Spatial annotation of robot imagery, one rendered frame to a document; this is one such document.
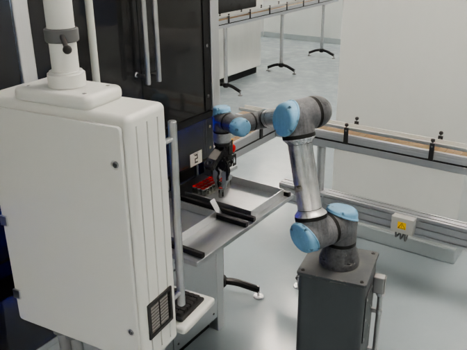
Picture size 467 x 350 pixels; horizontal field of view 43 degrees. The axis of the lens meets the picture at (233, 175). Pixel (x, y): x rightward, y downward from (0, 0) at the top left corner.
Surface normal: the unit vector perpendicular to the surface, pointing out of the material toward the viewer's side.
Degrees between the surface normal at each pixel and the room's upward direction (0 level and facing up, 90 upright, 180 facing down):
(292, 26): 90
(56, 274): 90
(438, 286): 0
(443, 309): 0
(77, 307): 90
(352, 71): 90
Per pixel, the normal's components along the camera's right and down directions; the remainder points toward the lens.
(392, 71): -0.56, 0.33
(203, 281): 0.83, 0.21
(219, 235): -0.01, -0.92
